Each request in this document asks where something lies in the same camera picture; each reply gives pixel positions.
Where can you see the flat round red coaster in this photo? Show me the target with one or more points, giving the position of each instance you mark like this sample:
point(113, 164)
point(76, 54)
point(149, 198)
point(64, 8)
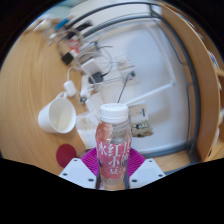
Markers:
point(65, 156)

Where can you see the black plug adapter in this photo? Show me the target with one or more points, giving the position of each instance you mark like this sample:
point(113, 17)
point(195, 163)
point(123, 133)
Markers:
point(96, 77)

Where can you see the white slim desk lamp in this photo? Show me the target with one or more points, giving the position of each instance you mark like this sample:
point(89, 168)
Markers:
point(150, 94)

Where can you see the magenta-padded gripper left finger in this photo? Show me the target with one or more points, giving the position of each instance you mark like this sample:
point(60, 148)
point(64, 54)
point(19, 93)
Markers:
point(89, 161)

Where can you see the beige wall socket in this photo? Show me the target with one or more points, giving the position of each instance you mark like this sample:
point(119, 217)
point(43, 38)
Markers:
point(139, 112)

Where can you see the brown tree creature figurine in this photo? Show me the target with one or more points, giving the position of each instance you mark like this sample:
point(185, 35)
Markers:
point(142, 129)

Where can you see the white cup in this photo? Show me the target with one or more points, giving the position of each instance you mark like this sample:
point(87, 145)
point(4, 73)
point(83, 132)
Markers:
point(56, 115)

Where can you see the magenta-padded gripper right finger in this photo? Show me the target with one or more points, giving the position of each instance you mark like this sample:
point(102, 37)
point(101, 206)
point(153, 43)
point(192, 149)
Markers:
point(136, 161)

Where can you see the clear plastic bag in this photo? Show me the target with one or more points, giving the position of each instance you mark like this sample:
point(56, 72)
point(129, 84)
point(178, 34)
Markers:
point(87, 128)

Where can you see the clear pink-labelled drink bottle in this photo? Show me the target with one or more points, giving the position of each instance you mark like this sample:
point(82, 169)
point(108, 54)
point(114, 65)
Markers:
point(113, 150)

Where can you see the small black box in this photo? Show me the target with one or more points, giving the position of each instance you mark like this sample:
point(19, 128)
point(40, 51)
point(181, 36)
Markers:
point(67, 59)

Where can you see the grey metal desk frame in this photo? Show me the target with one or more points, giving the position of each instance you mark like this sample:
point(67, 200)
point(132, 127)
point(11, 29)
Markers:
point(190, 66)

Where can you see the white wall socket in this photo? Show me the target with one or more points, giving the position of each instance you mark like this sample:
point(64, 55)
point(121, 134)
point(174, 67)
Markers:
point(131, 75)
point(123, 61)

